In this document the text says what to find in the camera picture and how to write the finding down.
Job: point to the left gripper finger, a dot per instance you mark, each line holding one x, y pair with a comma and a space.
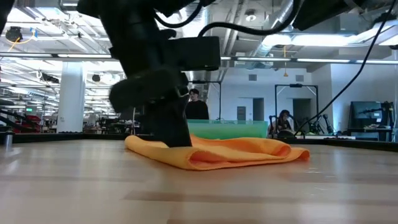
168, 124
186, 121

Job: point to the orange microfiber towel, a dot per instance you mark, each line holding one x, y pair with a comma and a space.
233, 152

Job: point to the black background robot arm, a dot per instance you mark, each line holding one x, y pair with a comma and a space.
387, 107

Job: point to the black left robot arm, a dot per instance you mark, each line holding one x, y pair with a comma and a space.
130, 15

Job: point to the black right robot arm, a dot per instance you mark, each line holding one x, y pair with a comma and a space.
335, 11

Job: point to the teal translucent plastic basket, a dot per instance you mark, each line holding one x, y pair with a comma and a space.
230, 130

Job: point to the person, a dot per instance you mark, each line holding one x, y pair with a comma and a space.
283, 121
197, 109

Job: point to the white building pillar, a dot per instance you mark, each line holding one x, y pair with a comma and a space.
71, 99

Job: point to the long ceiling light strip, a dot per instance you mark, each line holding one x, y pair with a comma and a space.
264, 59

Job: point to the red background object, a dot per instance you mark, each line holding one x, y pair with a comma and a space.
31, 123

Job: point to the black ceiling device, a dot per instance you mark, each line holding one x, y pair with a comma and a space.
13, 33

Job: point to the bright ceiling light panel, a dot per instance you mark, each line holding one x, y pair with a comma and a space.
311, 40

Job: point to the dark background monitor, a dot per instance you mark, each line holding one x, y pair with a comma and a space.
363, 113

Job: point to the background work desk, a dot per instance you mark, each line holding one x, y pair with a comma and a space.
370, 130

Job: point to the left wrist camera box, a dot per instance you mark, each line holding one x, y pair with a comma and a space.
196, 53

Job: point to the corrugated silver ceiling duct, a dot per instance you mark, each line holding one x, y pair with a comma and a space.
205, 15

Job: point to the black aluminium table frame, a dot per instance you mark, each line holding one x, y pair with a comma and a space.
62, 137

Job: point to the black gantry frame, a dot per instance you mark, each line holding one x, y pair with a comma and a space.
295, 85

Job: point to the smooth silver ceiling duct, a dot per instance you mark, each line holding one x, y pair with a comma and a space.
280, 15

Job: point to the small silver post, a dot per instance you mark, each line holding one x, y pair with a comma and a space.
8, 139

